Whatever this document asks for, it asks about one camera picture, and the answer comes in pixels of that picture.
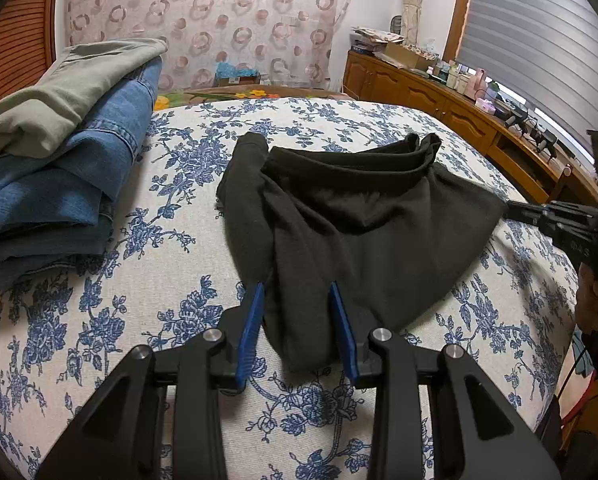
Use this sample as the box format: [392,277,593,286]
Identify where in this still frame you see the grey window blind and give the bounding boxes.
[456,0,598,163]

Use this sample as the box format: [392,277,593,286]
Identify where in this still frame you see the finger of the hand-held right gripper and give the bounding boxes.
[506,201,598,218]
[509,213,598,241]

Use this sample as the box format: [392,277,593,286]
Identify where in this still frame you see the stack of patterned papers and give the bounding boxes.
[350,26,406,54]

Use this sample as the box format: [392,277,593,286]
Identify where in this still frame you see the small brown cardboard box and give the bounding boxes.
[216,74,263,87]

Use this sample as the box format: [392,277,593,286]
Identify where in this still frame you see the blue jeans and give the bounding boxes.
[0,55,164,253]

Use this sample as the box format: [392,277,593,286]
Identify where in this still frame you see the colourful flower pillow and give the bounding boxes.
[154,84,348,111]

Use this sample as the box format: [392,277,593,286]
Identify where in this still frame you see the floral blue white bedsheet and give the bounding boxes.
[0,96,580,480]

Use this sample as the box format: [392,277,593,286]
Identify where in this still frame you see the black device on stand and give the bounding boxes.
[531,126,560,157]
[501,106,530,134]

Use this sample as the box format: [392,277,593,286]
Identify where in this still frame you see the row of cosmetic bottles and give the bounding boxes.
[431,57,488,96]

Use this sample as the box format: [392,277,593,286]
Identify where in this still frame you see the circle-patterned sheer curtain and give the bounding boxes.
[62,0,356,94]

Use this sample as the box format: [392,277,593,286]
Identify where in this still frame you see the black pants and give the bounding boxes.
[216,131,510,373]

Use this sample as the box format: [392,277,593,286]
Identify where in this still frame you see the long wooden cabinet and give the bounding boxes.
[343,49,598,207]

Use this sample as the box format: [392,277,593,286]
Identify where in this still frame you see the dark grey pants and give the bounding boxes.
[0,200,116,292]

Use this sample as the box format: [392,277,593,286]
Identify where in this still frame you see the open cardboard box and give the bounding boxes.
[380,41,438,72]

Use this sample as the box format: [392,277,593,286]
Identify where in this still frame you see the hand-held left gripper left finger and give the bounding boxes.
[34,281,267,480]

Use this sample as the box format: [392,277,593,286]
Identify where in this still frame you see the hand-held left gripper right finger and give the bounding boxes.
[328,280,562,480]

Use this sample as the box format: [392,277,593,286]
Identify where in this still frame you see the beige tied window curtain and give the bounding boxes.
[399,0,431,47]

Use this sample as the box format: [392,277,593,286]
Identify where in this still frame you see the wooden window frame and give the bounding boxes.
[441,0,480,63]

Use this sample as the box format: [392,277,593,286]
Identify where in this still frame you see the grey-green pants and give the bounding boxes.
[0,37,169,158]

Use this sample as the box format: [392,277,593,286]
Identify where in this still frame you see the wooden louvered wardrobe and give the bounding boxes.
[0,0,64,107]

